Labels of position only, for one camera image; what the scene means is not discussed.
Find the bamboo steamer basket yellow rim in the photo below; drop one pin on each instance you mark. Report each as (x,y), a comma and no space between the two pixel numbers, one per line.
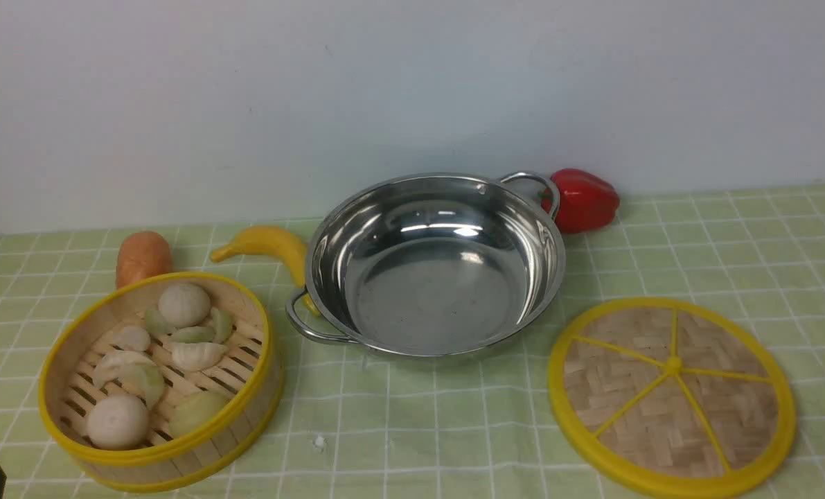
(250,375)

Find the woven bamboo steamer lid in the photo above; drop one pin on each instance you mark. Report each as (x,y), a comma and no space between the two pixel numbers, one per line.
(671,399)

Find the stainless steel pot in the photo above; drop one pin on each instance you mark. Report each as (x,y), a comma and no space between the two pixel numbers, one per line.
(432,265)

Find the yellow banana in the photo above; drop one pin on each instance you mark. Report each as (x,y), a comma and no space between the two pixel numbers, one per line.
(267,240)

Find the red bell pepper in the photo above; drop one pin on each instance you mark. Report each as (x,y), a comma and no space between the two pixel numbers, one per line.
(587,203)

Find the white round bun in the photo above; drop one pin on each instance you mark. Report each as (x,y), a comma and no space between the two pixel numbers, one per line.
(184,304)

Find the white pleated dumpling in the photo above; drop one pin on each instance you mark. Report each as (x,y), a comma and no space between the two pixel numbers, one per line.
(195,357)

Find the orange potato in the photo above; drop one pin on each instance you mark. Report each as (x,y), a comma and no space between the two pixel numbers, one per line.
(142,255)

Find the pale green bun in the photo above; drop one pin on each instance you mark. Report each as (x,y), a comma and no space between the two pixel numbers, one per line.
(194,411)

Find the green dumpling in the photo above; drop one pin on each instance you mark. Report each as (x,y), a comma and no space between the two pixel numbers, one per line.
(148,379)

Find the green checkered tablecloth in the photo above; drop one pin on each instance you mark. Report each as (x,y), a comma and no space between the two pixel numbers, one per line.
(356,425)

